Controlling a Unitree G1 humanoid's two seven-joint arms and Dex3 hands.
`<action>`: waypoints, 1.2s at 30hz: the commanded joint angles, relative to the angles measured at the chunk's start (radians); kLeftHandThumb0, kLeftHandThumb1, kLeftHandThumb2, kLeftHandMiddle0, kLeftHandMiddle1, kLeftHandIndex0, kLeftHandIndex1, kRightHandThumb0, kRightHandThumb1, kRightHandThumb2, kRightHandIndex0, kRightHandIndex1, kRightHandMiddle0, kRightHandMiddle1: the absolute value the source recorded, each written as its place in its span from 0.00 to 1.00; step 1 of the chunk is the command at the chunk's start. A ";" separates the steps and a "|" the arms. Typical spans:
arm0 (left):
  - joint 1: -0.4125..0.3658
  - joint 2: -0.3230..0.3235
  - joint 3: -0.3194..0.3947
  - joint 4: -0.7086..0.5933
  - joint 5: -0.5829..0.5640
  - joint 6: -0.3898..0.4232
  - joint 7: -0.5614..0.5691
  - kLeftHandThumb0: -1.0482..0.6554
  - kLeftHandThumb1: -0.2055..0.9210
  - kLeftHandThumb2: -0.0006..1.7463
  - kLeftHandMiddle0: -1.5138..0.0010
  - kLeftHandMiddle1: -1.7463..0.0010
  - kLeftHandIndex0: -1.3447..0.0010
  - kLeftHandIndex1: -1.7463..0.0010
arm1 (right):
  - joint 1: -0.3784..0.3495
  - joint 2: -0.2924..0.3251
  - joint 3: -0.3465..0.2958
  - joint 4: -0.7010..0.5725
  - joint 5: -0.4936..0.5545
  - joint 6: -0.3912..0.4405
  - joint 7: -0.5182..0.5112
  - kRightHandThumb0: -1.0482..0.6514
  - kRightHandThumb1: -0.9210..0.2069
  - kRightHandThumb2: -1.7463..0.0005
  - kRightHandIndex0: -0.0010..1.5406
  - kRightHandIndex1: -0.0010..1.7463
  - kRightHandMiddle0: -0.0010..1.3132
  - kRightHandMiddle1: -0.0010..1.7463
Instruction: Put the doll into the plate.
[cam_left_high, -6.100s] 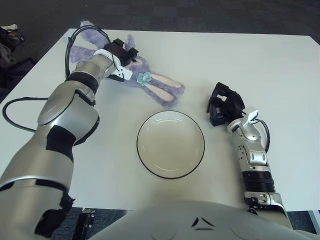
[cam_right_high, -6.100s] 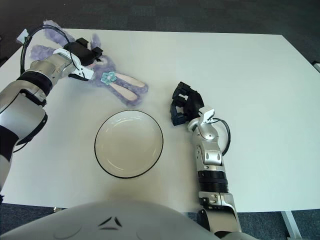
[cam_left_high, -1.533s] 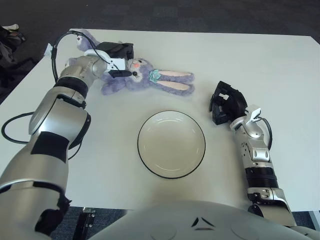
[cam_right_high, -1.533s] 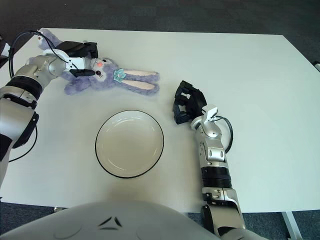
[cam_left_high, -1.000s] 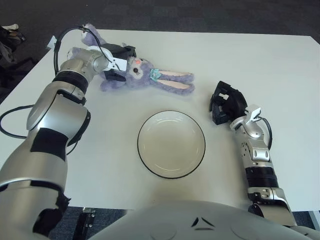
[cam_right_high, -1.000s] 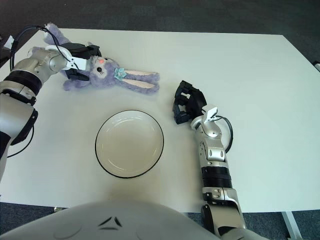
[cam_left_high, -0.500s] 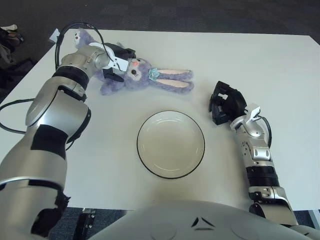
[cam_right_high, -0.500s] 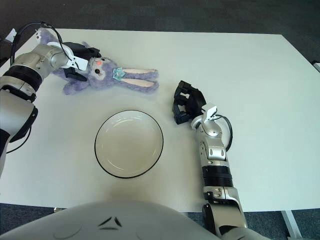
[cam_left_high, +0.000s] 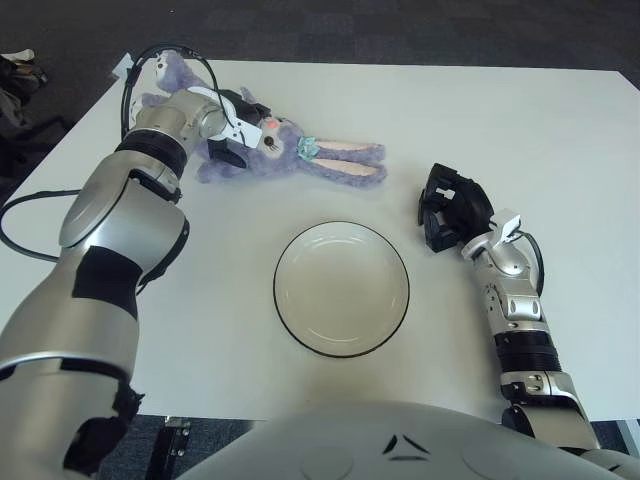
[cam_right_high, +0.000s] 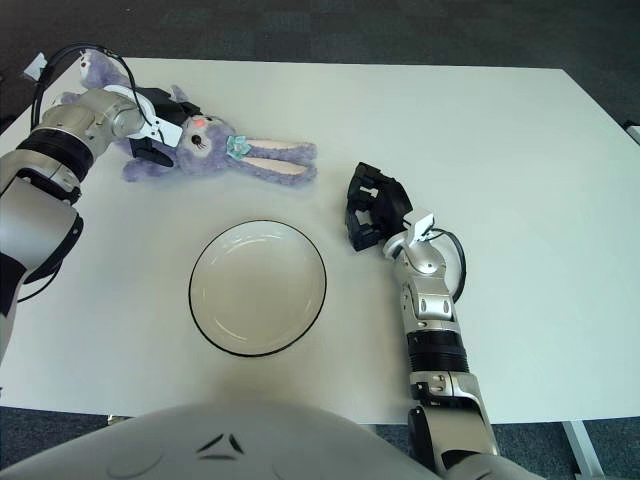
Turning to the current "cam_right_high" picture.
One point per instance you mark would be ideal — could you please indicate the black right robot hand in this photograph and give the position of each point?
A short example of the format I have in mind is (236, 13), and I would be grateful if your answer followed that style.
(392, 205)

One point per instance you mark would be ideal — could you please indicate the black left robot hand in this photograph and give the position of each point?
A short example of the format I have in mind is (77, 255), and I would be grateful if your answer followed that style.
(165, 105)

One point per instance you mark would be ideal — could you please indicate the purple plush bunny doll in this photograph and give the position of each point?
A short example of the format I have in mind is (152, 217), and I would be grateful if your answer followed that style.
(210, 145)

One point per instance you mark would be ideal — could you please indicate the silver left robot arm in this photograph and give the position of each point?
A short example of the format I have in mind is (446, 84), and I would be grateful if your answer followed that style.
(70, 120)

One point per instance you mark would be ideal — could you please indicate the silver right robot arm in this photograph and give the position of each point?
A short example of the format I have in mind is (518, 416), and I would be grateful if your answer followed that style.
(425, 260)

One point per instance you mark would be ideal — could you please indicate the cream plate with black rim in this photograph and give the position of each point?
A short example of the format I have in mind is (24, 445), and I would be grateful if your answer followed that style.
(257, 290)

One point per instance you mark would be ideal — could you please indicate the grey robot torso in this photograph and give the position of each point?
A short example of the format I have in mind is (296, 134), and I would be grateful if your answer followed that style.
(250, 440)

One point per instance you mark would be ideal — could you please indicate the white table leg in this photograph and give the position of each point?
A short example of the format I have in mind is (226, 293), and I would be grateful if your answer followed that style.
(580, 450)

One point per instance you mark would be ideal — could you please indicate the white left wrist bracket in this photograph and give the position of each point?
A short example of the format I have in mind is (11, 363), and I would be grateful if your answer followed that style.
(167, 135)

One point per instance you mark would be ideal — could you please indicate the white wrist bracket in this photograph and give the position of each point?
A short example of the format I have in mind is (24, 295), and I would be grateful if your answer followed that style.
(167, 135)
(422, 225)

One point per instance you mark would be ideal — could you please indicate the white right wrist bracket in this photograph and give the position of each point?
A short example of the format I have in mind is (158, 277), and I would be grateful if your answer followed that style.
(422, 225)

